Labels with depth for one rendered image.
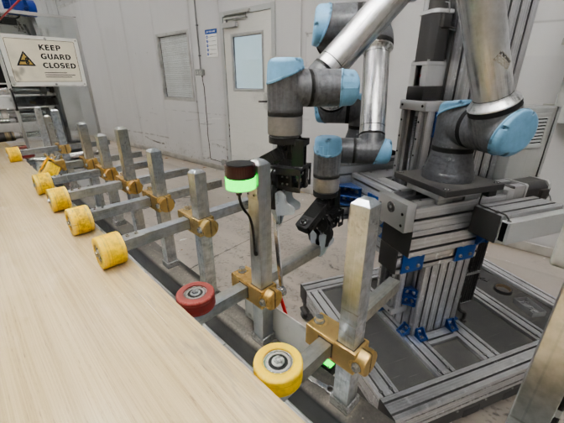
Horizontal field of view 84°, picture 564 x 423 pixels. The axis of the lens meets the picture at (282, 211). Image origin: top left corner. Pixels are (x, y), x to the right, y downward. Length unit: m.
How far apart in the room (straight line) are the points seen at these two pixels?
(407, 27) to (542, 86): 1.14
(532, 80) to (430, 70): 1.86
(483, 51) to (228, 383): 0.82
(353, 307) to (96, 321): 0.48
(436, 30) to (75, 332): 1.27
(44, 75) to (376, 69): 2.51
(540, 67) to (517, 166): 1.65
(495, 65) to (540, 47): 2.20
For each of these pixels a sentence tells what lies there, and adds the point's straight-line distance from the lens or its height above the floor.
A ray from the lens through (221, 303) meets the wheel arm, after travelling 0.75.
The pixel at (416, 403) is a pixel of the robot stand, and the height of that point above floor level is 0.23.
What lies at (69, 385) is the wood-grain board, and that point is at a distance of 0.62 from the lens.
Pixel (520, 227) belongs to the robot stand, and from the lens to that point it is 1.13.
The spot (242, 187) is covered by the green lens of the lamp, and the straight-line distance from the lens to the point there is 0.60.
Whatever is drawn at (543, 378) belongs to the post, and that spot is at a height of 1.01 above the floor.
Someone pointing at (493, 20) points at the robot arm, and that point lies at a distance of 0.87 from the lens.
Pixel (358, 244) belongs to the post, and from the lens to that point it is 0.51.
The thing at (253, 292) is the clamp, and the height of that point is 0.86.
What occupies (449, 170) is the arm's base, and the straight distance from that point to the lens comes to 1.05.
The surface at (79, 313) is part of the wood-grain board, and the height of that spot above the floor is 0.90.
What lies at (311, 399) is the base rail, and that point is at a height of 0.69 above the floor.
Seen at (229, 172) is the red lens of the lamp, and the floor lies 1.16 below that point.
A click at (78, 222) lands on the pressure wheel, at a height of 0.95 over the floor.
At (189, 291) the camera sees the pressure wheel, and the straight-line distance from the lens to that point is 0.72.
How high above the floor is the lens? 1.32
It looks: 23 degrees down
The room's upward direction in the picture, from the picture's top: straight up
